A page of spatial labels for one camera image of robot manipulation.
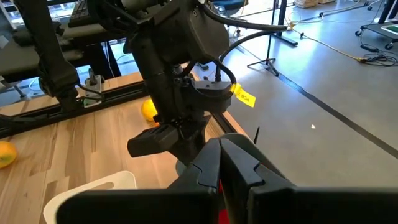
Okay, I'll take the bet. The dark grey desk top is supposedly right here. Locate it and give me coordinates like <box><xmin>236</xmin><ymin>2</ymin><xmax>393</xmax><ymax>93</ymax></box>
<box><xmin>0</xmin><ymin>21</ymin><xmax>125</xmax><ymax>83</ymax></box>

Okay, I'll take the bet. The black floor cable bundle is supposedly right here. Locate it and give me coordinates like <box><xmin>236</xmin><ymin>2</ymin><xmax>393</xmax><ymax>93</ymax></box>
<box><xmin>362</xmin><ymin>51</ymin><xmax>398</xmax><ymax>67</ymax></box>

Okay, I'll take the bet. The white plastic basket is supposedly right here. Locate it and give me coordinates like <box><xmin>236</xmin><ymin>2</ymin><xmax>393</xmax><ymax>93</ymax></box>
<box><xmin>42</xmin><ymin>170</ymin><xmax>137</xmax><ymax>224</ymax></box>

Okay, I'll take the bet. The red strawberry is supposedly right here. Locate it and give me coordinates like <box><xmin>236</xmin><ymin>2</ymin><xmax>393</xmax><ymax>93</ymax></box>
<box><xmin>217</xmin><ymin>180</ymin><xmax>231</xmax><ymax>224</ymax></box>

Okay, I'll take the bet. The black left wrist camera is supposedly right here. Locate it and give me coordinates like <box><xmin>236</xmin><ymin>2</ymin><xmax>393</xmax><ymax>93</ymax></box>
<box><xmin>190</xmin><ymin>79</ymin><xmax>234</xmax><ymax>114</ymax></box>

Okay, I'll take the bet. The black wheeled cart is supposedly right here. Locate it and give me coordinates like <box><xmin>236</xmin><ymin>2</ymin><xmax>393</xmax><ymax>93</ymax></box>
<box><xmin>355</xmin><ymin>0</ymin><xmax>398</xmax><ymax>50</ymax></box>

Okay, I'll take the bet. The yellow lemon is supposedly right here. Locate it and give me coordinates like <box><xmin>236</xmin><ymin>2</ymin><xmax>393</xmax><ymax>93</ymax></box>
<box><xmin>141</xmin><ymin>98</ymin><xmax>159</xmax><ymax>122</ymax></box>

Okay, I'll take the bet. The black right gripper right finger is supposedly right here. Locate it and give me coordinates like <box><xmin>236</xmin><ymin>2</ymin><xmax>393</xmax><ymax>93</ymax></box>
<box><xmin>220</xmin><ymin>138</ymin><xmax>398</xmax><ymax>224</ymax></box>

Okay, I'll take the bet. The yellow cable tag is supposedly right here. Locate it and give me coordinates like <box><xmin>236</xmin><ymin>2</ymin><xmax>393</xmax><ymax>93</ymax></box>
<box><xmin>230</xmin><ymin>83</ymin><xmax>257</xmax><ymax>108</ymax></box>

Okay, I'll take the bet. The beige box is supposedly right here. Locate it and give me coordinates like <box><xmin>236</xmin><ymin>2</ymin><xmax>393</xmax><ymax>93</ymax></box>
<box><xmin>294</xmin><ymin>0</ymin><xmax>320</xmax><ymax>9</ymax></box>

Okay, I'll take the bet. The yellow floor cable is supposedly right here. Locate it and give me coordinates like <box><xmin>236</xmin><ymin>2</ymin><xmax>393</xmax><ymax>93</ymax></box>
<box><xmin>287</xmin><ymin>21</ymin><xmax>368</xmax><ymax>63</ymax></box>

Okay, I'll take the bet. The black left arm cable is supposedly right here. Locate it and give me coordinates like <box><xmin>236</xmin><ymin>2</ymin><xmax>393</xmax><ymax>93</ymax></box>
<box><xmin>198</xmin><ymin>2</ymin><xmax>289</xmax><ymax>85</ymax></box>

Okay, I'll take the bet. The orange-yellow lemon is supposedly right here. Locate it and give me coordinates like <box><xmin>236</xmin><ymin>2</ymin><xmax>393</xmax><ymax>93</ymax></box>
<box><xmin>0</xmin><ymin>141</ymin><xmax>18</xmax><ymax>169</ymax></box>

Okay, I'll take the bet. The black tripod stand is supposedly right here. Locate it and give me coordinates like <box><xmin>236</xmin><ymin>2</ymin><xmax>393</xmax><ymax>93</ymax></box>
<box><xmin>247</xmin><ymin>0</ymin><xmax>280</xmax><ymax>77</ymax></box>

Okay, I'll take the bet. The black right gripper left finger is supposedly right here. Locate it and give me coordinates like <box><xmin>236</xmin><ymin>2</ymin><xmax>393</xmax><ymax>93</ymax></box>
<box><xmin>55</xmin><ymin>138</ymin><xmax>221</xmax><ymax>224</ymax></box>

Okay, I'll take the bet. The grey metal mounting bracket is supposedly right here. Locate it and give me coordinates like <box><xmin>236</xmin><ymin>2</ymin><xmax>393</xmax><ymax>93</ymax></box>
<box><xmin>83</xmin><ymin>73</ymin><xmax>105</xmax><ymax>108</ymax></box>

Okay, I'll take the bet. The black power adapter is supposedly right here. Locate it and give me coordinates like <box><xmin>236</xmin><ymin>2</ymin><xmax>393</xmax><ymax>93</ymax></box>
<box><xmin>359</xmin><ymin>43</ymin><xmax>379</xmax><ymax>53</ymax></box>

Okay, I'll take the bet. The blue office chair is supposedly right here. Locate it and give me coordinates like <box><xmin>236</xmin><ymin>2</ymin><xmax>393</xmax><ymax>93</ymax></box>
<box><xmin>213</xmin><ymin>0</ymin><xmax>246</xmax><ymax>11</ymax></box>

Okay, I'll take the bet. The black floor stand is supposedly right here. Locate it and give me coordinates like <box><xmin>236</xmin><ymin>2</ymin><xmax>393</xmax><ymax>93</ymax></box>
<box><xmin>273</xmin><ymin>0</ymin><xmax>299</xmax><ymax>47</ymax></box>

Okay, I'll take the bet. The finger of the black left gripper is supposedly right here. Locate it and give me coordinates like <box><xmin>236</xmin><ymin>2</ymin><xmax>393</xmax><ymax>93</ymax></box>
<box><xmin>167</xmin><ymin>116</ymin><xmax>213</xmax><ymax>166</ymax></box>
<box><xmin>126</xmin><ymin>123</ymin><xmax>181</xmax><ymax>158</ymax></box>

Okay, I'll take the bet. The black keyboard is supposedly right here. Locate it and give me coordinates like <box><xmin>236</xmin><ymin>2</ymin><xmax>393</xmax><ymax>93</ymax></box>
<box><xmin>67</xmin><ymin>0</ymin><xmax>94</xmax><ymax>28</ymax></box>

